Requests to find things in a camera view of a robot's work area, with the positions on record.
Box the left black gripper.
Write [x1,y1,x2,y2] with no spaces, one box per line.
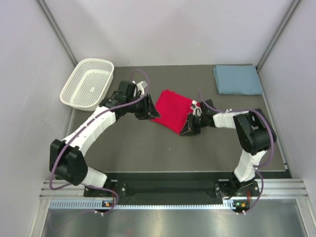
[126,93,160,120]

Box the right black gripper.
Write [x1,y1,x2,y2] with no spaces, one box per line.
[180,112,208,136]

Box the red t shirt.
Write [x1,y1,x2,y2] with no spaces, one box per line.
[151,89,193,135]

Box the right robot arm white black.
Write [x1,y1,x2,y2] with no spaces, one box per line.
[180,99,277,196]

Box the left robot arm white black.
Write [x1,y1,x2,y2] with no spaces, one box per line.
[49,81,160,196]

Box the folded blue t shirt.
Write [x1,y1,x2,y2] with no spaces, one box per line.
[213,65,262,95]

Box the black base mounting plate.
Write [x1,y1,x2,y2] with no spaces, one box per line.
[83,172,261,198]

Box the white perforated plastic basket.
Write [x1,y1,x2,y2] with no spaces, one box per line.
[60,58,115,111]

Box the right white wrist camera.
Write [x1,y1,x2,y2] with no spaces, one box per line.
[191,100,202,117]

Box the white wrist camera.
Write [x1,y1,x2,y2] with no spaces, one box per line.
[136,81,148,94]
[191,100,202,117]

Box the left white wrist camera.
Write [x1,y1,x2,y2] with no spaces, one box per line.
[136,81,148,94]

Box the aluminium frame rail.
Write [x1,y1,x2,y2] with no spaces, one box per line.
[40,179,309,199]

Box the grey slotted cable duct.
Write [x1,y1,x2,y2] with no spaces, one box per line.
[49,199,250,210]

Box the left aluminium corner post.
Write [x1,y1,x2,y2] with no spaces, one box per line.
[35,0,78,67]

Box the aluminium corner post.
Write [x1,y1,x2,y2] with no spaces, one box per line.
[256,0,302,72]
[35,0,78,67]

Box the right aluminium corner post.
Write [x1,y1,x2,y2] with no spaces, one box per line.
[256,0,302,72]

